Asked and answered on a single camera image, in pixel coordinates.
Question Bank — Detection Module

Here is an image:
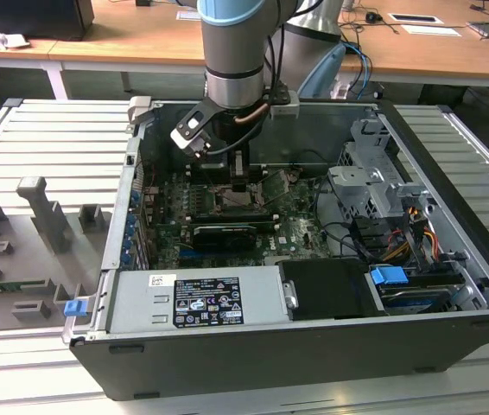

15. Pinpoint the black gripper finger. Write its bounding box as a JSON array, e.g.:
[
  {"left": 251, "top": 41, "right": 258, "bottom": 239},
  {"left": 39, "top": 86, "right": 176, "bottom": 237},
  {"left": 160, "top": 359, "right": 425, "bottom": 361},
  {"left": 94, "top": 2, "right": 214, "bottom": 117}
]
[{"left": 229, "top": 148, "right": 251, "bottom": 195}]

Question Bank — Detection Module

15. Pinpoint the silver CPU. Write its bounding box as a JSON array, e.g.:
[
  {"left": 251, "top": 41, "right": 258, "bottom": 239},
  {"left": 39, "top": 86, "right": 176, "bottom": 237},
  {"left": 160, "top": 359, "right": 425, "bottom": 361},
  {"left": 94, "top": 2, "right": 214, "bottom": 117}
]
[{"left": 221, "top": 193, "right": 252, "bottom": 212}]

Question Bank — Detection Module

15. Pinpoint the CPU socket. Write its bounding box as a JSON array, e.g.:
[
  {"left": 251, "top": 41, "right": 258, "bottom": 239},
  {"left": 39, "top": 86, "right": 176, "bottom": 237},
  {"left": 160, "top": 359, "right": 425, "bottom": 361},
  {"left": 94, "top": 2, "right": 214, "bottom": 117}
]
[{"left": 213, "top": 183, "right": 268, "bottom": 216}]

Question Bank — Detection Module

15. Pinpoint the black graphics card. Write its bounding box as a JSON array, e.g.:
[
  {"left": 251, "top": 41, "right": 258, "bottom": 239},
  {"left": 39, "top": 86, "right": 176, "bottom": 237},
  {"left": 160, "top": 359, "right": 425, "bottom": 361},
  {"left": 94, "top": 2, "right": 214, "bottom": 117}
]
[{"left": 191, "top": 223, "right": 257, "bottom": 255}]

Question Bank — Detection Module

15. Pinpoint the green motherboard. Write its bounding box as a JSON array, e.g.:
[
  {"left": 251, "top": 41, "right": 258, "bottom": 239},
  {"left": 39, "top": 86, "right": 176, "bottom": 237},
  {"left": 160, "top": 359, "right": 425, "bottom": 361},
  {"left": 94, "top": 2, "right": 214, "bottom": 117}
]
[{"left": 143, "top": 166, "right": 340, "bottom": 271}]

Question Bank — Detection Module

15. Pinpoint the silver drive cage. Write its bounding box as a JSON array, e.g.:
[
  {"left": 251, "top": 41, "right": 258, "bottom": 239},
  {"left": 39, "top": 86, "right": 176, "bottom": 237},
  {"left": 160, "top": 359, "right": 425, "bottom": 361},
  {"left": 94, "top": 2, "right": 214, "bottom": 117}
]
[{"left": 326, "top": 118, "right": 435, "bottom": 226}]

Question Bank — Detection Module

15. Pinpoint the wooden desk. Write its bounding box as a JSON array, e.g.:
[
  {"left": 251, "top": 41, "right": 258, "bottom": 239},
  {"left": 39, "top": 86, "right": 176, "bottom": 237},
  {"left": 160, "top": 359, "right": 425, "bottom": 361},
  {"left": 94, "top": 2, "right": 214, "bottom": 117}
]
[{"left": 0, "top": 0, "right": 489, "bottom": 87}]

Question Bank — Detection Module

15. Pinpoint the silver power supply unit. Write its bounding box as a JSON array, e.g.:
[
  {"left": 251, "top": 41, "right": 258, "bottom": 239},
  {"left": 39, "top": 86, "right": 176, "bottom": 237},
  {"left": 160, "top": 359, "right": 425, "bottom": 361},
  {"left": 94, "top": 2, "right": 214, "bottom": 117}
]
[{"left": 108, "top": 265, "right": 293, "bottom": 334}]

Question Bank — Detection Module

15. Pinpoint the hard disk in blue carrier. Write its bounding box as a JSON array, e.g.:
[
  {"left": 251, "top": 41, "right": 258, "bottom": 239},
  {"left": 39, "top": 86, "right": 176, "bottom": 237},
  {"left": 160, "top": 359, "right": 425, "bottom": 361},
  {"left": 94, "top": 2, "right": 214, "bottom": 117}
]
[{"left": 368, "top": 265, "right": 461, "bottom": 315}]

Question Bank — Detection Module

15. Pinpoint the black open PC case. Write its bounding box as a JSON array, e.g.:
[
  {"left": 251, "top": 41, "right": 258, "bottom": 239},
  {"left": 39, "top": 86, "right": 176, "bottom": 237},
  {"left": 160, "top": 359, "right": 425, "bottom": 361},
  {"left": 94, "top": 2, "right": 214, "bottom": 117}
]
[{"left": 61, "top": 95, "right": 489, "bottom": 401}]

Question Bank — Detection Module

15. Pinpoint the blue case latch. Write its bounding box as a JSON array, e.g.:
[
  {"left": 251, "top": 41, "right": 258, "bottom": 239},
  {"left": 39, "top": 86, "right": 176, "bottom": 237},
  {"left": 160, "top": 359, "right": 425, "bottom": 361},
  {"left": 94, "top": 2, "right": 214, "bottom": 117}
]
[{"left": 63, "top": 299, "right": 88, "bottom": 318}]

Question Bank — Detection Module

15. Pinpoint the white paper sheet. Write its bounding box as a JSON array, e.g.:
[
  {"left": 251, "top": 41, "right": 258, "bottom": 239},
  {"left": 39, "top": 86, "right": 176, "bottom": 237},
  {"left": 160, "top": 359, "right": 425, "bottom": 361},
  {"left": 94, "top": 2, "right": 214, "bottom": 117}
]
[{"left": 401, "top": 24, "right": 461, "bottom": 38}]

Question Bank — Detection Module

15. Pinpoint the black box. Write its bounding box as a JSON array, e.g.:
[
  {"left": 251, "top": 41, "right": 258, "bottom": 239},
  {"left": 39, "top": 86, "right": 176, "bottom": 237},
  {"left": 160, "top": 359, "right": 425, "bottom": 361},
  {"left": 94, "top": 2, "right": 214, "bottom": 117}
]
[{"left": 0, "top": 0, "right": 95, "bottom": 42}]

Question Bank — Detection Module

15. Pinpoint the grey parts rack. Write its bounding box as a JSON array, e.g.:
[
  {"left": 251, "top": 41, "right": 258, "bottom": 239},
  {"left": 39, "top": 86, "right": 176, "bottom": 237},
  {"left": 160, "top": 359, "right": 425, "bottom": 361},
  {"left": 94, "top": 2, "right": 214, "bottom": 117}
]
[{"left": 0, "top": 176, "right": 114, "bottom": 334}]

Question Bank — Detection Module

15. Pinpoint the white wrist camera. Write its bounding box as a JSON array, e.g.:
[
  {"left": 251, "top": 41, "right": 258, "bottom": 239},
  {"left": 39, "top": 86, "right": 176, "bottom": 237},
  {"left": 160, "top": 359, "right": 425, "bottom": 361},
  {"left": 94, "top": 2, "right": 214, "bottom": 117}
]
[{"left": 169, "top": 101, "right": 216, "bottom": 162}]

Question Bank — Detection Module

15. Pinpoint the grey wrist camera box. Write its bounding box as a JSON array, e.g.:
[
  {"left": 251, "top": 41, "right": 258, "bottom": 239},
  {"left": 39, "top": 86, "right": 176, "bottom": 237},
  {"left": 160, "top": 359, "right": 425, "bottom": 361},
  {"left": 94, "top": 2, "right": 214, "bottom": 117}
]
[{"left": 269, "top": 89, "right": 302, "bottom": 121}]

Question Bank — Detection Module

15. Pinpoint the grey case handle latch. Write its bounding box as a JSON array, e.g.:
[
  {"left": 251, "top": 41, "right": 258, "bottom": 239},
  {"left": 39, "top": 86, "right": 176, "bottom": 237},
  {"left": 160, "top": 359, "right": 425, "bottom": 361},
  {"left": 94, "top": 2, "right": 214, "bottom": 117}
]
[{"left": 127, "top": 95, "right": 155, "bottom": 126}]

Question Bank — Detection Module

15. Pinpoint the blue cable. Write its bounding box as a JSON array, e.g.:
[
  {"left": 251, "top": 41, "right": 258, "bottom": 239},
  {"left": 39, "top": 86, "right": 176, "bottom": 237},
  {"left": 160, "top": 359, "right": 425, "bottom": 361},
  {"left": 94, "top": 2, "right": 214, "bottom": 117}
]
[{"left": 346, "top": 41, "right": 374, "bottom": 99}]

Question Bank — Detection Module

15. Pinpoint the yellow red wire bundle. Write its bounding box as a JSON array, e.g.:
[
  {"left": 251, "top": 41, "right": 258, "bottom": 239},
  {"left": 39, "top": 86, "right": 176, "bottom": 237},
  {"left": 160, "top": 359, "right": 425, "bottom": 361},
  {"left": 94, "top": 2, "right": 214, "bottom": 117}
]
[{"left": 382, "top": 228, "right": 440, "bottom": 263}]

